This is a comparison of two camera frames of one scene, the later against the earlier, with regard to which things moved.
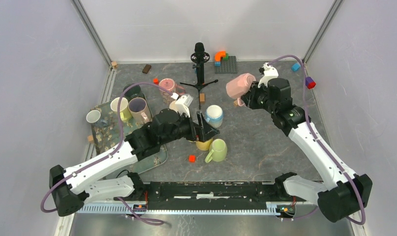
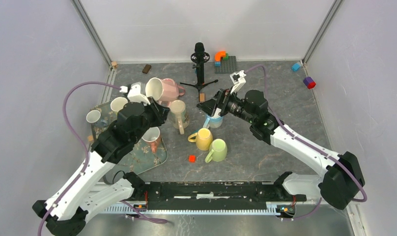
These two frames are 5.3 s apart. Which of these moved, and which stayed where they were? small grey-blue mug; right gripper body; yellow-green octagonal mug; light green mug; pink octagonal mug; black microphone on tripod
Moved: right gripper body; pink octagonal mug
Stayed: small grey-blue mug; black microphone on tripod; yellow-green octagonal mug; light green mug
